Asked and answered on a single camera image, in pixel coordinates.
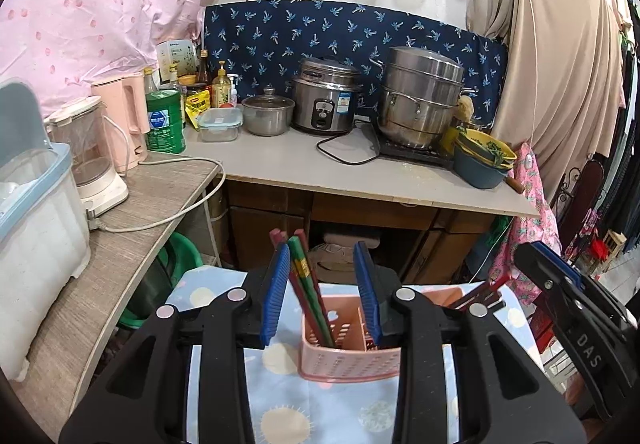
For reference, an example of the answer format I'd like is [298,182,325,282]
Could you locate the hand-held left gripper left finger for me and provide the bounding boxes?
[59,241,292,444]

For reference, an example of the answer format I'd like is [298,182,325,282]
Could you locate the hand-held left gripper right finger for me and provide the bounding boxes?
[352,240,586,444]

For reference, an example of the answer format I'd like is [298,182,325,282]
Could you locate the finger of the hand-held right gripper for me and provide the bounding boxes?
[514,240,585,297]

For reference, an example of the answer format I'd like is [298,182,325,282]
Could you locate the bright red chopstick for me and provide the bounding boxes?
[479,273,512,298]

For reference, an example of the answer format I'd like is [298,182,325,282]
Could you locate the pink plastic utensil basket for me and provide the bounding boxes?
[299,285,503,382]

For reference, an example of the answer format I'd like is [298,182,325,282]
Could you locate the brown clay pot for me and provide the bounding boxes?
[307,231,384,283]

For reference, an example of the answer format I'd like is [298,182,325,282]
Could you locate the pink floral cloth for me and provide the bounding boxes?
[487,141,562,296]

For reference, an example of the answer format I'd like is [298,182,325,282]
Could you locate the brown wooden cabinet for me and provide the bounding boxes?
[225,178,502,286]

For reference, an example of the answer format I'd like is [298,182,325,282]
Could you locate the dark metal chair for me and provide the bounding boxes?
[555,159,609,256]

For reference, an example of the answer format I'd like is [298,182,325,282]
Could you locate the light blue dotted tablecloth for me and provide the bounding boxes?
[165,264,545,444]

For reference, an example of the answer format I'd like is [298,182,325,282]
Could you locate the dark blue basin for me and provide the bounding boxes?
[452,144,516,190]

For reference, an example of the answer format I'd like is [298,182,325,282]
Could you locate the green plastic basin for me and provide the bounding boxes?
[120,231,202,331]

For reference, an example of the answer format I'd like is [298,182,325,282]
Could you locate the yellow bowl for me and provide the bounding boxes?
[454,126,518,164]

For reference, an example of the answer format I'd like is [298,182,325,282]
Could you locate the grey kitchen counter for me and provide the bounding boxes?
[150,121,542,218]

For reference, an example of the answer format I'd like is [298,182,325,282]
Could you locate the black induction stove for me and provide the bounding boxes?
[357,121,457,170]

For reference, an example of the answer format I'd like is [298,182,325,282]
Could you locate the hanging clothes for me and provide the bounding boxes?
[565,0,640,252]

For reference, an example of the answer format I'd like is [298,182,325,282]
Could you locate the yellow loofah sponge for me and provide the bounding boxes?
[455,96,475,126]

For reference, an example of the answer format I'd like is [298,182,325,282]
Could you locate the wooden side counter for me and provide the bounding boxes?
[15,158,227,427]

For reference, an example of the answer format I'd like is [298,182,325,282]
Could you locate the clear food container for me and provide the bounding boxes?
[197,108,244,143]

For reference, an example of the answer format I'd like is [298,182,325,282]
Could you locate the small steel pot glass lid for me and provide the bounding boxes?
[241,86,296,138]

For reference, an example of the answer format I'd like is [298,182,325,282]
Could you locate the beige curtain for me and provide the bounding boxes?
[465,0,627,236]

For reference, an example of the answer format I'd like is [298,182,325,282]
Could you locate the steel rice cooker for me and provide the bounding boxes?
[286,56,362,135]

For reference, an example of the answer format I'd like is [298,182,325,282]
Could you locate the steel steamer pot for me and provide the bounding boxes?
[371,45,477,150]

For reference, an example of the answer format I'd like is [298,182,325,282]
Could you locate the green detergent bottle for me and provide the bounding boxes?
[145,68,187,155]

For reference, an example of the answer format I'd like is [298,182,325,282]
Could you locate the yellow packet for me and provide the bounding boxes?
[184,91,211,126]

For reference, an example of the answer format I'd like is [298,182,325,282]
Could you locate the yellow oil bottle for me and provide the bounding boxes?
[211,61,232,110]

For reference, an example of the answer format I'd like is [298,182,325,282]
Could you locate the white blender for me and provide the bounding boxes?
[47,96,130,218]

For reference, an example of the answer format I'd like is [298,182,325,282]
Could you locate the pink electric kettle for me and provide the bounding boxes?
[91,72,151,171]

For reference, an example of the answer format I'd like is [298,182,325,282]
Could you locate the clear plastic storage box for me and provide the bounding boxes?
[0,76,92,382]

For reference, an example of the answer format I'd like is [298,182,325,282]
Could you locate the white printed carton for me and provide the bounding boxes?
[156,39,199,86]

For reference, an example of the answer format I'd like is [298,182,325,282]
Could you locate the navy patterned cloth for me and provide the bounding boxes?
[201,0,509,126]

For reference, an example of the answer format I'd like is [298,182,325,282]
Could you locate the pink dotted cloth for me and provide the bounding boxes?
[0,0,267,121]

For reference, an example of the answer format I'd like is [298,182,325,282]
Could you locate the white power cable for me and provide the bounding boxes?
[87,156,227,233]

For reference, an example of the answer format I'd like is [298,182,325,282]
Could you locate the black power cord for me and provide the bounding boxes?
[316,120,382,168]

